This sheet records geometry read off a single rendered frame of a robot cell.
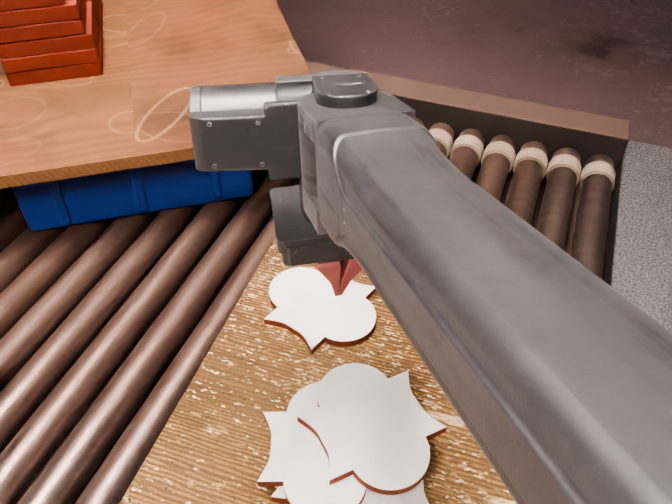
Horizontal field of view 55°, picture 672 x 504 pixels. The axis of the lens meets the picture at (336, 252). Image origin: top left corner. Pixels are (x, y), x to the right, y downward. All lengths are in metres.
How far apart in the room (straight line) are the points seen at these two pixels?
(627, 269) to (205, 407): 0.54
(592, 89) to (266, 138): 2.87
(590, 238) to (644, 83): 2.50
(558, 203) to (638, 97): 2.32
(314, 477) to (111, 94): 0.59
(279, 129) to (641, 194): 0.70
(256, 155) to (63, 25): 0.59
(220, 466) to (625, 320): 0.49
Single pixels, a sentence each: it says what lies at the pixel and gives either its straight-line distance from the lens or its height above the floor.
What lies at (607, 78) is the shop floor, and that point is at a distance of 3.35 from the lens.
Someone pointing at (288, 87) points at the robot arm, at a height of 1.28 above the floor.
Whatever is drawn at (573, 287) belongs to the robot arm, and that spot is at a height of 1.35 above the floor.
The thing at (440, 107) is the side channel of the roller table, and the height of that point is 0.94.
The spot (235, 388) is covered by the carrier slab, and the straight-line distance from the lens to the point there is 0.68.
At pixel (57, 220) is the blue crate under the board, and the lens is 0.92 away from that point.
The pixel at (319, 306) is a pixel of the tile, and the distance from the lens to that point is 0.73.
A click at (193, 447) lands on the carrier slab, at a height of 0.94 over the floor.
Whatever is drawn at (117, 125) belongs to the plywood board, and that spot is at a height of 1.04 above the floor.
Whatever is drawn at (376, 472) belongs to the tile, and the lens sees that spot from 0.58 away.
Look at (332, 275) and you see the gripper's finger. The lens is 0.52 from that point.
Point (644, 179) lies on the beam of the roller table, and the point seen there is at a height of 0.92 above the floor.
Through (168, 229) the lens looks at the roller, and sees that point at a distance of 0.89.
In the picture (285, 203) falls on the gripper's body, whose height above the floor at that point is 1.16.
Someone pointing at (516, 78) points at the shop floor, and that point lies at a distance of 3.22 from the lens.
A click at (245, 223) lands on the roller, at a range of 0.88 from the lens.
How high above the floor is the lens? 1.49
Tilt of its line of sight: 44 degrees down
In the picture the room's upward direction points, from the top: straight up
